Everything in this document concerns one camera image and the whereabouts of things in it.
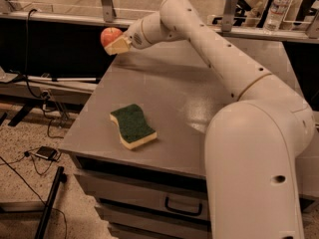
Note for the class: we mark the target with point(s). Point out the metal railing post left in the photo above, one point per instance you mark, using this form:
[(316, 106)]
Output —
[(109, 13)]

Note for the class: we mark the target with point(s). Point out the black floor stand bar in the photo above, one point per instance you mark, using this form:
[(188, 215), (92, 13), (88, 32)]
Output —
[(60, 177)]

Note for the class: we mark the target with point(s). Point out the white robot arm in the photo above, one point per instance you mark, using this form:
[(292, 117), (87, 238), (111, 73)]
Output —
[(250, 145)]

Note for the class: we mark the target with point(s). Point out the black drawer handle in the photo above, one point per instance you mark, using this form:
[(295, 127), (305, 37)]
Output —
[(183, 207)]

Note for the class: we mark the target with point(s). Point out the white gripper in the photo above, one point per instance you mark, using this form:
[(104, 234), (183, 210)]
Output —
[(136, 34)]

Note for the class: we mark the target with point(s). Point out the black power adapter on floor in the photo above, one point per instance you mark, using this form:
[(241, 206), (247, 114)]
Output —
[(46, 152)]

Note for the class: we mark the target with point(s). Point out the metal railing post right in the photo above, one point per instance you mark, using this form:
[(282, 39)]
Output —
[(228, 15)]

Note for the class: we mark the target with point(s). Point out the green and yellow sponge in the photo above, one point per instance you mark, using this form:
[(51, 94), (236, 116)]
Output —
[(132, 126)]

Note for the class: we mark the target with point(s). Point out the grey drawer cabinet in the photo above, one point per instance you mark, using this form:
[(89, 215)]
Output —
[(192, 139)]

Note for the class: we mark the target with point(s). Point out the red apple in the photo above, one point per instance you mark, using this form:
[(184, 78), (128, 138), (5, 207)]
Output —
[(109, 35)]

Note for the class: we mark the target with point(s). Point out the clear plastic water bottle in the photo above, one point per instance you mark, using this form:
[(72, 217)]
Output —
[(275, 15)]

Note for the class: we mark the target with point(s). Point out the metal railing post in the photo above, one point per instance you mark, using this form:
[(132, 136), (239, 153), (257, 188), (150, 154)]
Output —
[(109, 13), (228, 15)]

